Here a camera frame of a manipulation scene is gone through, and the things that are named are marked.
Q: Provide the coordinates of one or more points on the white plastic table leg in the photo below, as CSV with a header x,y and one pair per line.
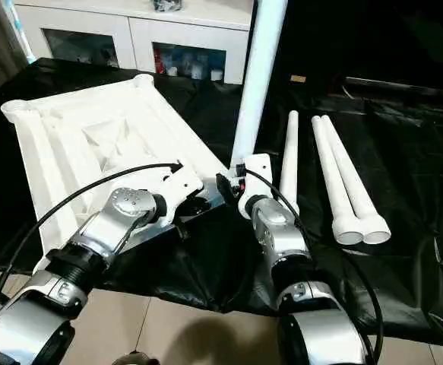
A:
x,y
348,171
327,159
257,76
291,152

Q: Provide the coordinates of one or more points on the white plastic table top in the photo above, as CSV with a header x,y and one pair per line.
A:
x,y
73,114

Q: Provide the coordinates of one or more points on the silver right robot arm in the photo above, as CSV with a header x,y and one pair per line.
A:
x,y
278,228

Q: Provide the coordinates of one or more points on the white jar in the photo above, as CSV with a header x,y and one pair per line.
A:
x,y
216,75

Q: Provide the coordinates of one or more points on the small tan box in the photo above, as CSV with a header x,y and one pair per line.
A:
x,y
298,78

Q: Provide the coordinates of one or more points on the grey rounded object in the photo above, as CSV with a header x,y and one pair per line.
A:
x,y
133,359

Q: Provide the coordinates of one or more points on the black glossy mat cloth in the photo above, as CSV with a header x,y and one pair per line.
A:
x,y
396,152

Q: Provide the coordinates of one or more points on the white glass door cabinet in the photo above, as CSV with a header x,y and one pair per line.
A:
x,y
137,38

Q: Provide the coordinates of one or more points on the dark patterned bundle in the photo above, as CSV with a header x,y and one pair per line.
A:
x,y
166,4

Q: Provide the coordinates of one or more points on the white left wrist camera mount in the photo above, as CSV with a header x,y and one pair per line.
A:
x,y
179,186

